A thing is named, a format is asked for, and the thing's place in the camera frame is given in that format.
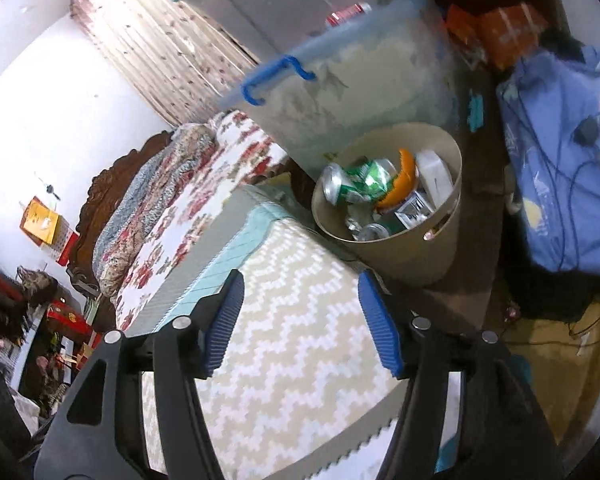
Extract red drink can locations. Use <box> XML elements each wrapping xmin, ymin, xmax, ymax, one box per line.
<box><xmin>326</xmin><ymin>2</ymin><xmax>373</xmax><ymax>28</ymax></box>

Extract orange snack packets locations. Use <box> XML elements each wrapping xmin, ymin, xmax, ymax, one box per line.
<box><xmin>477</xmin><ymin>4</ymin><xmax>551</xmax><ymax>71</ymax></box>

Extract clear storage box blue clip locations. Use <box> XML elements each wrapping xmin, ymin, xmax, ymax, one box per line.
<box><xmin>215</xmin><ymin>0</ymin><xmax>463</xmax><ymax>183</ymax></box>

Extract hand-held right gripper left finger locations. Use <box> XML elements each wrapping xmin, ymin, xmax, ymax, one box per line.
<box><xmin>32</xmin><ymin>269</ymin><xmax>246</xmax><ymax>480</ymax></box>

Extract silver drink can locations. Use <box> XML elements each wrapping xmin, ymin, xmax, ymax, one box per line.
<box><xmin>352</xmin><ymin>222</ymin><xmax>391</xmax><ymax>242</ymax></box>

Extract clear storage box teal rim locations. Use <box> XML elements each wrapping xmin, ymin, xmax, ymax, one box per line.
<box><xmin>170</xmin><ymin>0</ymin><xmax>416</xmax><ymax>58</ymax></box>

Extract black cable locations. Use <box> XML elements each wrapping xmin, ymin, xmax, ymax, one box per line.
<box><xmin>545</xmin><ymin>75</ymin><xmax>600</xmax><ymax>273</ymax></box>

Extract floral bed quilt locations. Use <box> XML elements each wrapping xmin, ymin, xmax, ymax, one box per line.
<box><xmin>115</xmin><ymin>110</ymin><xmax>291</xmax><ymax>333</ymax></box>

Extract yellow wall box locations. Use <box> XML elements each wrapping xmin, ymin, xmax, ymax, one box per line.
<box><xmin>20</xmin><ymin>199</ymin><xmax>61</xmax><ymax>246</ymax></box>

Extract red gift box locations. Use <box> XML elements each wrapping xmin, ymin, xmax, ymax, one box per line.
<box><xmin>45</xmin><ymin>300</ymin><xmax>95</xmax><ymax>337</ymax></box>

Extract leaf patterned curtain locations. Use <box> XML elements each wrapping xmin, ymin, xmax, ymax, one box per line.
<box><xmin>70</xmin><ymin>0</ymin><xmax>261</xmax><ymax>128</ymax></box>

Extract beige chevron blanket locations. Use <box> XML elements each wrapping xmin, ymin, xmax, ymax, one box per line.
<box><xmin>125</xmin><ymin>185</ymin><xmax>421</xmax><ymax>480</ymax></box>

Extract dark wooden headboard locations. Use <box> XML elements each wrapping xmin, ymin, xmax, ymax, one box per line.
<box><xmin>72</xmin><ymin>130</ymin><xmax>173</xmax><ymax>286</ymax></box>

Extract folded floral patchwork quilt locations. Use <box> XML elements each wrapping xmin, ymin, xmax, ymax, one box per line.
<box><xmin>92</xmin><ymin>125</ymin><xmax>218</xmax><ymax>298</ymax></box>

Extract green drink can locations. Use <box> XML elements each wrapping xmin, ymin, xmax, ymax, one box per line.
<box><xmin>321</xmin><ymin>158</ymin><xmax>398</xmax><ymax>206</ymax></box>

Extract light blue cloth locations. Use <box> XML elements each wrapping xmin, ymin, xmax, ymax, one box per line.
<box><xmin>497</xmin><ymin>45</ymin><xmax>600</xmax><ymax>278</ymax></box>

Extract white tissue pack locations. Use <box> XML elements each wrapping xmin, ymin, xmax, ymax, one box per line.
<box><xmin>415</xmin><ymin>150</ymin><xmax>455</xmax><ymax>206</ymax></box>

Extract orange peel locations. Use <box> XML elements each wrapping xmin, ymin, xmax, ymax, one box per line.
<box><xmin>375</xmin><ymin>149</ymin><xmax>420</xmax><ymax>211</ymax></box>

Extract beige round bin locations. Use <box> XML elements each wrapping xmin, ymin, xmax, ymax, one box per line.
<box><xmin>311</xmin><ymin>122</ymin><xmax>463</xmax><ymax>288</ymax></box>

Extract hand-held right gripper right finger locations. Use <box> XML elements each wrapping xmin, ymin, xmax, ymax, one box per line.
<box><xmin>357</xmin><ymin>270</ymin><xmax>566</xmax><ymax>480</ymax></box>

